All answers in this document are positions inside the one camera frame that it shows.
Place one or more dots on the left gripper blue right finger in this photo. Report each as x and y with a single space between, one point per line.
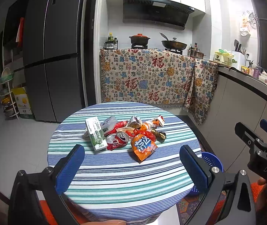
227 197

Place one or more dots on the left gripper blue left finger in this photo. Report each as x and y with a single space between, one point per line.
24 205

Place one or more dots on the green white milk carton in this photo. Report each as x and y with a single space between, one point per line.
96 134

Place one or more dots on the orange snack bag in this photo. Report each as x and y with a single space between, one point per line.
143 147

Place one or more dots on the clear plastic box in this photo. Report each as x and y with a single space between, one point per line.
108 124

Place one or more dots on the long red snack wrapper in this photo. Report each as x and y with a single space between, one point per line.
120 124

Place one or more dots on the orange white wrapper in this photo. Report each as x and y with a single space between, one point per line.
149 124

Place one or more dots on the beige bread wrapper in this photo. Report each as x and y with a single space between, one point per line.
124 129

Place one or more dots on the grey kitchen counter cabinet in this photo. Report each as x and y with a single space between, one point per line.
237 98

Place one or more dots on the blue plastic trash basket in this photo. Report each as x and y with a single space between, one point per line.
212 161

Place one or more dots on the orange floor mat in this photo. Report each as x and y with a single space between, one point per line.
256 189

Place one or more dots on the colourful hexagon floor mat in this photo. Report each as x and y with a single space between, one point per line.
187 206

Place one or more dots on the white knife block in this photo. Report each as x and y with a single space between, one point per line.
238 53

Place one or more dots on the blue striped tablecloth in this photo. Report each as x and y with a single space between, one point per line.
114 184

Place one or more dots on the green yellow container set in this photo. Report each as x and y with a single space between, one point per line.
224 57

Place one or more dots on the dark brown wrapper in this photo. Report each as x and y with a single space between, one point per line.
160 136

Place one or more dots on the yellow cardboard box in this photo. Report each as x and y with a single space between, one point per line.
23 103

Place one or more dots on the white orange paper carton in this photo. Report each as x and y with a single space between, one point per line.
159 121

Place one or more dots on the crushed red soda can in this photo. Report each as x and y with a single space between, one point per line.
117 140

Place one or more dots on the steel pot on counter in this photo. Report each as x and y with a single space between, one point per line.
195 54

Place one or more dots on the patterned floral cloth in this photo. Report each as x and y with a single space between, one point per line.
158 77

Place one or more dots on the red plastic bag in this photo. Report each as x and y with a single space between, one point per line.
135 132

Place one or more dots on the crumpled white foil wrapper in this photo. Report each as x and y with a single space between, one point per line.
134 122

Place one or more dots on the black wok with lid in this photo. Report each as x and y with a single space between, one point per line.
173 44

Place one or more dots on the black pot with red lid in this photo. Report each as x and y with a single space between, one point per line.
139 41

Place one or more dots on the black condiment rack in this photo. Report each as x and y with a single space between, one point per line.
111 43

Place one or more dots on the black range hood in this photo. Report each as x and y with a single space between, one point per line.
163 11

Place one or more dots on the dark grey refrigerator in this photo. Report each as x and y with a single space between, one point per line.
52 59

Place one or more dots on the white wire rack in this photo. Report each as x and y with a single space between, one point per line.
7 98

